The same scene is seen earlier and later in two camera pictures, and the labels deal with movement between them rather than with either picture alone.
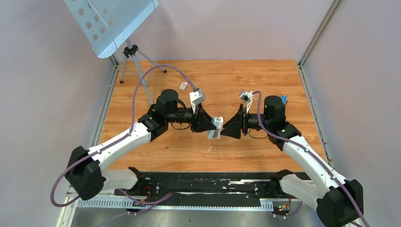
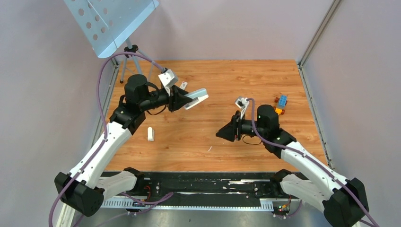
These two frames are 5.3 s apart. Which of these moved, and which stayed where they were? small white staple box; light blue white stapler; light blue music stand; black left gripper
Moved: light blue white stapler; black left gripper
Stayed: small white staple box; light blue music stand
